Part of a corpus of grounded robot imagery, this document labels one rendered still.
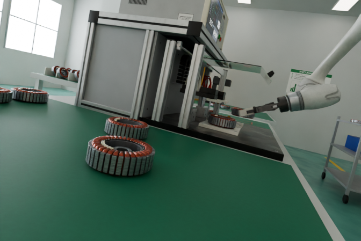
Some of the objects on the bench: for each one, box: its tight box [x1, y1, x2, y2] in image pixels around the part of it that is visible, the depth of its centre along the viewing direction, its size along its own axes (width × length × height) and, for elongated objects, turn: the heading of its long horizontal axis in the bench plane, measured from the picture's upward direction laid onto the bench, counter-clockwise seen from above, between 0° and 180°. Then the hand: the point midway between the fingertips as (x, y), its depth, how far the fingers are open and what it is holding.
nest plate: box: [198, 120, 241, 136], centre depth 91 cm, size 15×15×1 cm
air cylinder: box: [196, 106, 208, 118], centre depth 119 cm, size 5×8×6 cm
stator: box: [85, 135, 155, 177], centre depth 39 cm, size 11×11×4 cm
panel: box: [139, 32, 192, 118], centre depth 109 cm, size 1×66×30 cm, turn 94°
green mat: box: [0, 98, 333, 241], centre depth 49 cm, size 94×61×1 cm, turn 4°
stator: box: [104, 116, 149, 140], centre depth 59 cm, size 11×11×4 cm
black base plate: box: [142, 113, 284, 162], centre depth 103 cm, size 47×64×2 cm
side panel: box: [74, 22, 155, 121], centre depth 83 cm, size 28×3×32 cm, turn 4°
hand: (243, 112), depth 112 cm, fingers closed on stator, 11 cm apart
